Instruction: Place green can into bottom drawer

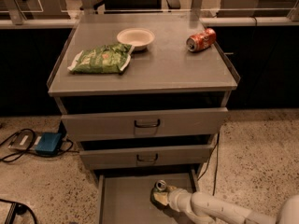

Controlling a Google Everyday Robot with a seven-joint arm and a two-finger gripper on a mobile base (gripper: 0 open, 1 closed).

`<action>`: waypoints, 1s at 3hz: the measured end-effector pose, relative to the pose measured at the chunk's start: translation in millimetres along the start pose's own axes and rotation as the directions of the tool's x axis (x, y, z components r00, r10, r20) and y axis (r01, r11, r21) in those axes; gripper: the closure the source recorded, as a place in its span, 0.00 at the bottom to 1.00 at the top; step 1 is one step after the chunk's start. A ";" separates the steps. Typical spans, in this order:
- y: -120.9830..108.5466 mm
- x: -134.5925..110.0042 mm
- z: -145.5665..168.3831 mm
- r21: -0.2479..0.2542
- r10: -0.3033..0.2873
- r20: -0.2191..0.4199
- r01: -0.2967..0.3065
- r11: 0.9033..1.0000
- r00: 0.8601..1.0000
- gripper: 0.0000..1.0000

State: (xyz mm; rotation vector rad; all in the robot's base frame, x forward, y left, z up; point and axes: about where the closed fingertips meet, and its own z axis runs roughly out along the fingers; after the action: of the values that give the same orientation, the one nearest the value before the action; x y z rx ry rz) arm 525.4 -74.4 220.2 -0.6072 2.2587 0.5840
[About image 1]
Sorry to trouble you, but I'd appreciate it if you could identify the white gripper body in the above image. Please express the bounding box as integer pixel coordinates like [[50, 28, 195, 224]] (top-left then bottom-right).
[[168, 189, 192, 214]]

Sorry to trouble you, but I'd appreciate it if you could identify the green soda can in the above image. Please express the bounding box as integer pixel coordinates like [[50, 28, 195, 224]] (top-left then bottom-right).
[[150, 180, 168, 206]]

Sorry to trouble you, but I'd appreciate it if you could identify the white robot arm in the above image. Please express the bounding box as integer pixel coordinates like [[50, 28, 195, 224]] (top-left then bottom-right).
[[150, 183, 299, 224]]

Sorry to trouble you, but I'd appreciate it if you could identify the bottom grey drawer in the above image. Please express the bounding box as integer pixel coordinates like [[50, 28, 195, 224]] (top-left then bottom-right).
[[95, 164, 199, 224]]

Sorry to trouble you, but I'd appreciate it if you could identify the grey drawer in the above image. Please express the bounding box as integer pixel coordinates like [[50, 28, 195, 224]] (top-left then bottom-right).
[[62, 107, 228, 141], [95, 164, 199, 224], [80, 134, 215, 170]]

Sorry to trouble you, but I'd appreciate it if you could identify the middle grey drawer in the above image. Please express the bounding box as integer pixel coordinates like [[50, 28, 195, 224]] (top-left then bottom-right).
[[80, 134, 215, 170]]

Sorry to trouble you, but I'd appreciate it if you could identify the top grey drawer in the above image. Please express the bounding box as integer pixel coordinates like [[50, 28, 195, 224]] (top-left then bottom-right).
[[62, 107, 228, 141]]

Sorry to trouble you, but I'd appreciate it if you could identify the grey drawer cabinet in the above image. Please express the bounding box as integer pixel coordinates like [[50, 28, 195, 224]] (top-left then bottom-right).
[[46, 13, 241, 191]]

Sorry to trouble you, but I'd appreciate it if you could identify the orange soda can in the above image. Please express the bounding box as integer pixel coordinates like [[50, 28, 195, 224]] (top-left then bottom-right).
[[186, 28, 216, 52]]

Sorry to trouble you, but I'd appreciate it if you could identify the blue power box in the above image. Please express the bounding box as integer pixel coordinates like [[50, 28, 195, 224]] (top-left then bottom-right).
[[35, 133, 62, 155]]

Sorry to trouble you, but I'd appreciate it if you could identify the black object bottom left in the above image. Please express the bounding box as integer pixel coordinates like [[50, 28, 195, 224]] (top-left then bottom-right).
[[0, 199, 37, 224]]

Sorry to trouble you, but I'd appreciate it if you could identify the green chip bag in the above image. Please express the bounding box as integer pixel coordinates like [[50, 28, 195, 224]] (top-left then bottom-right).
[[67, 43, 135, 74]]

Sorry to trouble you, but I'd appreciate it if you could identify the silver flat device on floor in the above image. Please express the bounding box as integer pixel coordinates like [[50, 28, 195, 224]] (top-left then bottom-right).
[[8, 131, 41, 151]]

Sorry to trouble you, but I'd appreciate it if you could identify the white paper bowl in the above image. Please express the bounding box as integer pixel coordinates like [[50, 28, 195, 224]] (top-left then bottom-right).
[[117, 28, 155, 51]]

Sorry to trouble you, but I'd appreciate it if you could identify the black cable beside cabinet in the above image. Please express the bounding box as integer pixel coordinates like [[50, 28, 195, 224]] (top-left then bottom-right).
[[196, 131, 221, 196]]

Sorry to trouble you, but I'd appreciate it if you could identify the black floor cable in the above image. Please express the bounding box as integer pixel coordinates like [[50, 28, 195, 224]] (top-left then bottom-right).
[[0, 128, 78, 164]]

